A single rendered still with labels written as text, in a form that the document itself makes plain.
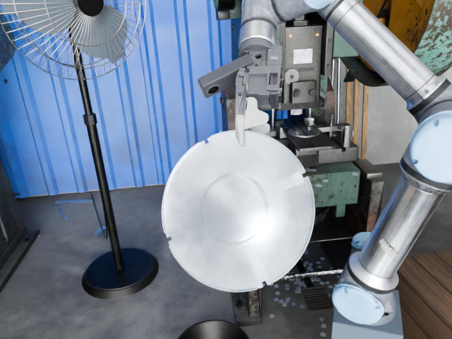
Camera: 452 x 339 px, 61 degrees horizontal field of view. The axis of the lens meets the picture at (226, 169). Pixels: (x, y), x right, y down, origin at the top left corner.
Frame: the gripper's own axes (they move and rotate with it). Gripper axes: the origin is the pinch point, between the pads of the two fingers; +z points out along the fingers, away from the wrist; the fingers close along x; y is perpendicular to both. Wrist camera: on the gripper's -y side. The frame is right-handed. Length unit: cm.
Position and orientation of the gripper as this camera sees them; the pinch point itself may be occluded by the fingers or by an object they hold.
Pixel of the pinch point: (239, 140)
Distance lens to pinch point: 71.7
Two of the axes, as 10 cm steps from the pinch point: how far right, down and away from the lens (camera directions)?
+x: 1.6, 3.5, 9.2
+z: -0.9, 9.4, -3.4
